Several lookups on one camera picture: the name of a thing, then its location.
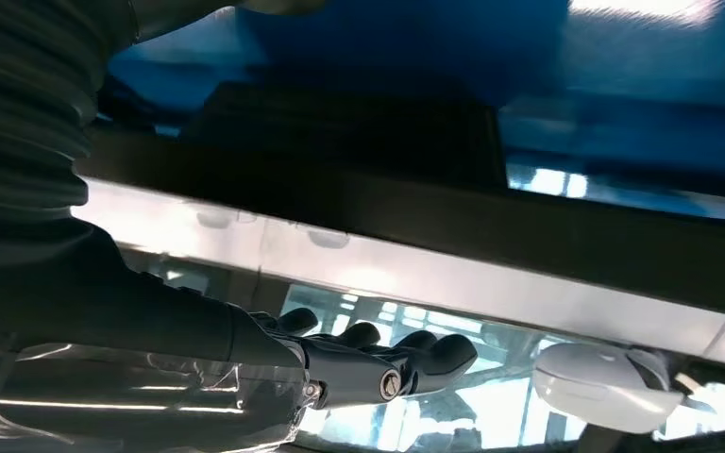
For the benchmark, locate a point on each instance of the white plastic bin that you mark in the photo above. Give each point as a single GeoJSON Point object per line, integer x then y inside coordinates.
{"type": "Point", "coordinates": [400, 269]}

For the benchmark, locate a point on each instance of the blue steel shelf rack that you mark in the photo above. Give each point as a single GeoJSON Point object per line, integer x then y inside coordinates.
{"type": "Point", "coordinates": [400, 37]}

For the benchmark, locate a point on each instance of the white rounded device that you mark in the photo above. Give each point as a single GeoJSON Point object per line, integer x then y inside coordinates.
{"type": "Point", "coordinates": [594, 387]}

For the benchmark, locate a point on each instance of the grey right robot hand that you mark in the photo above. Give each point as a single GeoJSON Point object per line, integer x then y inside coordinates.
{"type": "Point", "coordinates": [118, 350]}

